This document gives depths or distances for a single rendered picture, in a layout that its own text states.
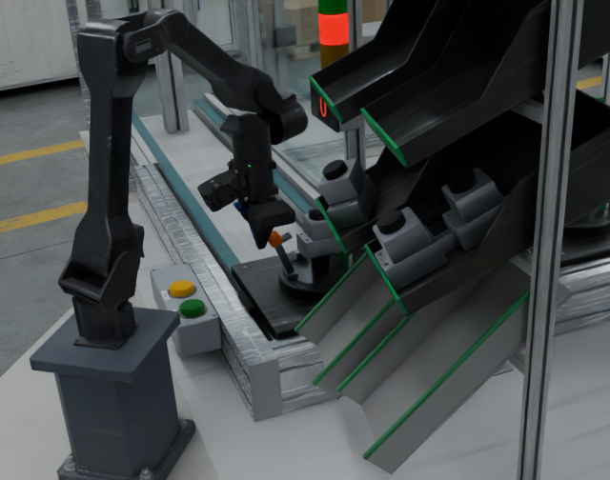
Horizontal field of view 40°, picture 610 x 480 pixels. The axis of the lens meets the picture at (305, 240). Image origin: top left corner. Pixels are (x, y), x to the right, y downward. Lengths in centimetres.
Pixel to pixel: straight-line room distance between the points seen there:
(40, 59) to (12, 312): 337
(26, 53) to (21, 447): 539
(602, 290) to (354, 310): 49
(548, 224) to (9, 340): 269
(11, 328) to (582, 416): 250
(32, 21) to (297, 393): 546
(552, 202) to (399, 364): 33
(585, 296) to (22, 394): 92
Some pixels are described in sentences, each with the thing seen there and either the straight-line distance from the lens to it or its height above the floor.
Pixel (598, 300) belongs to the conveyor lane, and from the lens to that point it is 147.
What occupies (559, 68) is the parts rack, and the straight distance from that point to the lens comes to 77.
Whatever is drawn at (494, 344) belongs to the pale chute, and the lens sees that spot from 90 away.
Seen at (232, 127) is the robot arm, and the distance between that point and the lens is 119.
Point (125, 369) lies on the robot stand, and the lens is 104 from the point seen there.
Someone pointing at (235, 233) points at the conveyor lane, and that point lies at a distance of 168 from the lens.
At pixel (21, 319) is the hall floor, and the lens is 342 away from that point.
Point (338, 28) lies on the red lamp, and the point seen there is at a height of 134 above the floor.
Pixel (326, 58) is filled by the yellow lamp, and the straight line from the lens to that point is 144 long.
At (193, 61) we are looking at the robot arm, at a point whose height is 137.
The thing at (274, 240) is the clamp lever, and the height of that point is 106.
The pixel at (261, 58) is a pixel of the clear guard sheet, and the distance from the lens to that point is 197.
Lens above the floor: 163
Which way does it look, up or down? 26 degrees down
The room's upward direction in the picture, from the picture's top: 4 degrees counter-clockwise
